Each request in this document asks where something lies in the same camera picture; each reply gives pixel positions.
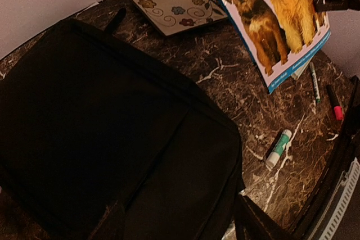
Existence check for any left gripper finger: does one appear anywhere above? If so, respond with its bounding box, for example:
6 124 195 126
233 194 296 240

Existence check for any dog picture book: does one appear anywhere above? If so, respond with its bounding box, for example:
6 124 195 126
219 0 330 93

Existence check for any black student bag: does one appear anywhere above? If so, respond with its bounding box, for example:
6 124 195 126
1 8 242 239

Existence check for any green white glue stick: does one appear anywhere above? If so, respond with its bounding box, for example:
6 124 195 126
265 129 293 169

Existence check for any thin white green pen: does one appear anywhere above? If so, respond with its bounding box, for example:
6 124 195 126
309 62 321 103

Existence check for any pink black highlighter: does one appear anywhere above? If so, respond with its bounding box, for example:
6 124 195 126
326 84 344 120

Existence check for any floral square plate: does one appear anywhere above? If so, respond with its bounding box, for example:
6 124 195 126
132 0 227 37

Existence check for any black front rail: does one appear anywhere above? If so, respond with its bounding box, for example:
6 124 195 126
290 76 359 239

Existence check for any grey slotted cable duct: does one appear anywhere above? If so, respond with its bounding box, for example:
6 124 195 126
314 157 359 239

